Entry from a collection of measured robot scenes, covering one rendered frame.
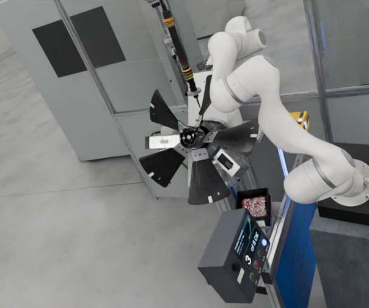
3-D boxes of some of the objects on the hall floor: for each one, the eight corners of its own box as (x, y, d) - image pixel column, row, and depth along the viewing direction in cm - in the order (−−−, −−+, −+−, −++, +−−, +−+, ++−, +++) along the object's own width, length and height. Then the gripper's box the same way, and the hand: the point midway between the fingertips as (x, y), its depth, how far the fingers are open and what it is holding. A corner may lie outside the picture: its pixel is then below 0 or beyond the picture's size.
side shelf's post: (263, 217, 304) (237, 132, 262) (268, 217, 302) (242, 132, 260) (262, 221, 301) (235, 135, 259) (267, 221, 299) (241, 135, 257)
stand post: (242, 261, 276) (204, 162, 229) (254, 262, 271) (218, 162, 225) (240, 266, 273) (201, 167, 226) (252, 267, 268) (215, 167, 222)
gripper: (231, 36, 165) (198, 52, 176) (222, 55, 156) (188, 70, 167) (239, 49, 168) (207, 64, 180) (231, 69, 159) (198, 83, 171)
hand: (201, 66), depth 172 cm, fingers closed
